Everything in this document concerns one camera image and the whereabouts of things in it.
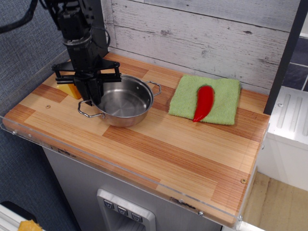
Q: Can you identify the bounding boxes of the yellow object bottom left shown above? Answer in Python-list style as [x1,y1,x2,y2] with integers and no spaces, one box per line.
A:
[18,220,43,231]

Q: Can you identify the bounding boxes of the grey toy fridge cabinet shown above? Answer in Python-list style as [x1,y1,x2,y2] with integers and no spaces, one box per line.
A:
[44,148,222,231]

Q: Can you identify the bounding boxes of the stainless steel pot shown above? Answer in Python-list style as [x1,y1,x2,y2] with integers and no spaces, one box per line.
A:
[78,75,162,127]

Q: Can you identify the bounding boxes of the white side cabinet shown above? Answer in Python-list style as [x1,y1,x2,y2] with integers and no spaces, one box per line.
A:
[256,87,308,190]

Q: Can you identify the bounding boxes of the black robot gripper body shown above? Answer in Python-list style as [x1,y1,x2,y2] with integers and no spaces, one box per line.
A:
[51,36,121,84]

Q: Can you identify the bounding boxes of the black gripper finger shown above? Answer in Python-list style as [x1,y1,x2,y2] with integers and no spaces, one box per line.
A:
[87,78,103,105]
[74,77,93,106]

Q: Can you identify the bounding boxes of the black vertical post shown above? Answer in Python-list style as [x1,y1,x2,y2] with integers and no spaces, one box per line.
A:
[263,0,308,115]

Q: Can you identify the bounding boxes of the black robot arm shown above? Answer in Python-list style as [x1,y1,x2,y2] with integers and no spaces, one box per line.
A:
[40,0,121,105]

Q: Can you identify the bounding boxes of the yellow cheese wedge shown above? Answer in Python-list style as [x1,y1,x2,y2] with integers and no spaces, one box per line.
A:
[57,84,82,99]

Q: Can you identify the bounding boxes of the green cloth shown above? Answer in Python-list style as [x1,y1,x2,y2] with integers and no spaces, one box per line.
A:
[168,75,241,125]

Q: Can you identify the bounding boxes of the red chili pepper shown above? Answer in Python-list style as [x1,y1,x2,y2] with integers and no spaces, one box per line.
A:
[193,85,215,122]

